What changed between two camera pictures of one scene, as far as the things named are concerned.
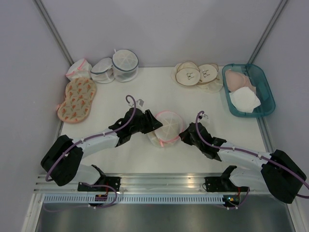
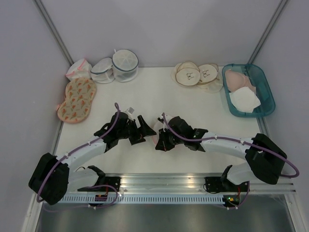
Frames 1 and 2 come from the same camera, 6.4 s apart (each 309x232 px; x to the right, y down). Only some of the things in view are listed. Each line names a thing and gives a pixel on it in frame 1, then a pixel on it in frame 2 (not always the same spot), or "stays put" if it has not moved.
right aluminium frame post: (281, 7) stays put
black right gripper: (184, 136) to (162, 144)
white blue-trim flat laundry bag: (103, 71) stays put
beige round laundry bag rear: (208, 81) stays put
